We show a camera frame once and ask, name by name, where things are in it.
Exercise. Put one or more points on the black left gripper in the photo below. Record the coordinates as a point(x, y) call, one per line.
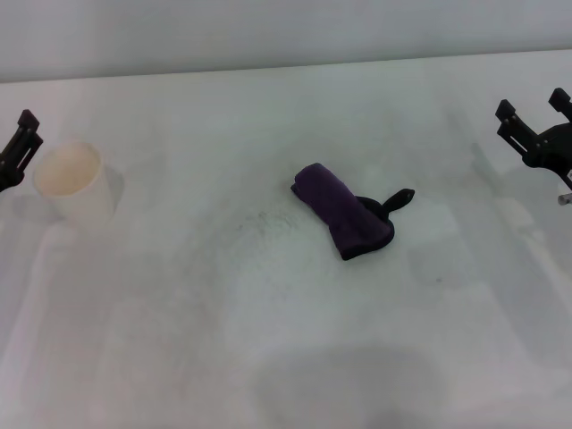
point(8, 176)

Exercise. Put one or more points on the purple rag with black trim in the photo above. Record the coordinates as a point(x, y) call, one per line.
point(344, 210)

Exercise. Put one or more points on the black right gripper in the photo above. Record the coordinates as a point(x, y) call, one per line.
point(554, 147)

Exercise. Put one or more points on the white paper cup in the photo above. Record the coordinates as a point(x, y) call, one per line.
point(71, 179)

